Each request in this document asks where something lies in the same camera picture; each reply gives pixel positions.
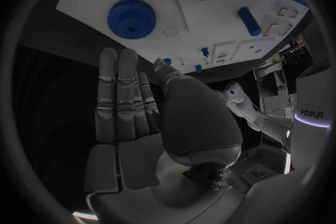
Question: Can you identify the blue gear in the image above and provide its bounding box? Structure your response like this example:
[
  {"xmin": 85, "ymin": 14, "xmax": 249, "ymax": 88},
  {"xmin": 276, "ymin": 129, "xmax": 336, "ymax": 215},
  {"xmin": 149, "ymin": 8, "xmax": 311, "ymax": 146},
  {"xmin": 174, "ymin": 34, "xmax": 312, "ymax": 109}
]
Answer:
[{"xmin": 107, "ymin": 0, "xmax": 158, "ymax": 41}]

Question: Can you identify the white task board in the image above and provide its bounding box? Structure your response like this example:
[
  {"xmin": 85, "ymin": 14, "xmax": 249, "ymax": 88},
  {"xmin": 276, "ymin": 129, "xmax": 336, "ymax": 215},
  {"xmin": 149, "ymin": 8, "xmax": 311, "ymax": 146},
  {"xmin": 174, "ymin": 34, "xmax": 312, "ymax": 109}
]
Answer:
[{"xmin": 55, "ymin": 0, "xmax": 311, "ymax": 77}]

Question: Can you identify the blue long cylinder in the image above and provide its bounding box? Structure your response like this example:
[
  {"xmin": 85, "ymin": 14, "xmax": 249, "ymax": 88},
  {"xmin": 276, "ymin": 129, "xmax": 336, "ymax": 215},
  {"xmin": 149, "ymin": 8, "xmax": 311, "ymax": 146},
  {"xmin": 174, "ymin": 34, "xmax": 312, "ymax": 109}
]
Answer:
[{"xmin": 237, "ymin": 7, "xmax": 263, "ymax": 38}]

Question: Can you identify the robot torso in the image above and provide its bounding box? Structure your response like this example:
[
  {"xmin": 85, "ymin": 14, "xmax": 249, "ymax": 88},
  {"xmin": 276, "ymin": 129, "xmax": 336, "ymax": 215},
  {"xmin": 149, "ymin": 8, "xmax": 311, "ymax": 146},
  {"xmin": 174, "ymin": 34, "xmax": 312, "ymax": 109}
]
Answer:
[{"xmin": 290, "ymin": 72, "xmax": 332, "ymax": 175}]

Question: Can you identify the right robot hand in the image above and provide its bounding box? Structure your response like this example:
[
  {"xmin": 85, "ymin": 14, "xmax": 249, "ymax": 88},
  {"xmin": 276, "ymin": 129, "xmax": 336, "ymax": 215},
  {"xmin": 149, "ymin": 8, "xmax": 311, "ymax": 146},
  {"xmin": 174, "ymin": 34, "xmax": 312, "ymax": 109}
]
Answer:
[{"xmin": 83, "ymin": 47, "xmax": 244, "ymax": 224}]

